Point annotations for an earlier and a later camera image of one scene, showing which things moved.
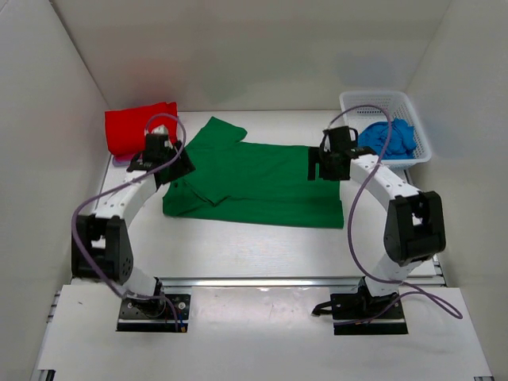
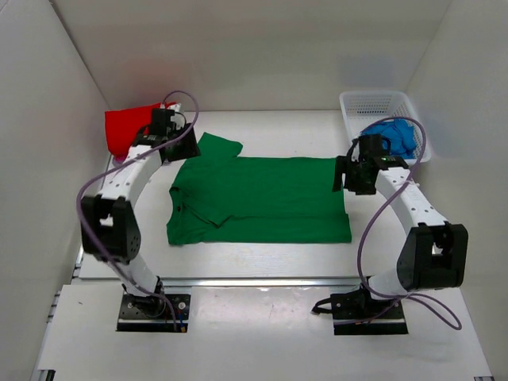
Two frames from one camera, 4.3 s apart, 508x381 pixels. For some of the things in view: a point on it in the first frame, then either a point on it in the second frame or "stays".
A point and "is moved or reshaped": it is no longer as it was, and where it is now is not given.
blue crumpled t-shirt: x=391 y=140 stays
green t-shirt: x=252 y=182 is moved or reshaped
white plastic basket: x=363 y=108 stays
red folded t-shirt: x=125 y=129 stays
